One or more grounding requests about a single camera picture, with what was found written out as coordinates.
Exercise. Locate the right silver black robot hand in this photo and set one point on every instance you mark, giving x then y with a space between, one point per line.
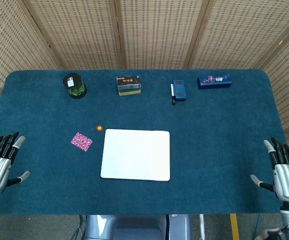
288 181

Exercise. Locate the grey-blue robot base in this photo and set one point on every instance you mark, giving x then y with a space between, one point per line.
137 228

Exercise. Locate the white rectangular board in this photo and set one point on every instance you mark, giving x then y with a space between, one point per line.
135 155

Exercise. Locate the blue rectangular box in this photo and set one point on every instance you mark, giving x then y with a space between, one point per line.
179 90

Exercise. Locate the yellow floor tape strip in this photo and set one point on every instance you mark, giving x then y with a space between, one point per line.
234 227

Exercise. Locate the blue felt table cloth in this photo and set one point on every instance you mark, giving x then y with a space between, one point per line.
209 150

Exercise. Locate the white table leg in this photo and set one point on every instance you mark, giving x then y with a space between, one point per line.
202 227

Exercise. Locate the small orange round disc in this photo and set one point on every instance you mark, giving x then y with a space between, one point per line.
99 128

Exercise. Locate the black cylinder can green print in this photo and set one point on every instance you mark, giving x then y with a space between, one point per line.
75 86

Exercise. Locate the long blue printed box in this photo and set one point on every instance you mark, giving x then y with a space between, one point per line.
214 82

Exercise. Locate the white marker black cap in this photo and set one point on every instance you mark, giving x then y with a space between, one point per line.
172 93

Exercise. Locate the yellow black small box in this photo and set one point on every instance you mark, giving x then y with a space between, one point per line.
128 81

